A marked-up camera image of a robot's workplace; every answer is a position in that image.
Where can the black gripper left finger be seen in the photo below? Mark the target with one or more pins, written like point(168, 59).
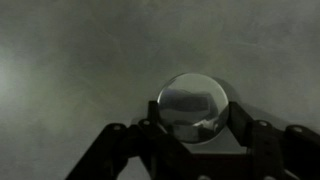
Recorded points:
point(163, 156)

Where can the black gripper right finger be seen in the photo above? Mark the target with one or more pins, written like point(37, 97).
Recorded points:
point(289, 154)

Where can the round silver lid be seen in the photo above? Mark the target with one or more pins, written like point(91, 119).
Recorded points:
point(194, 108)

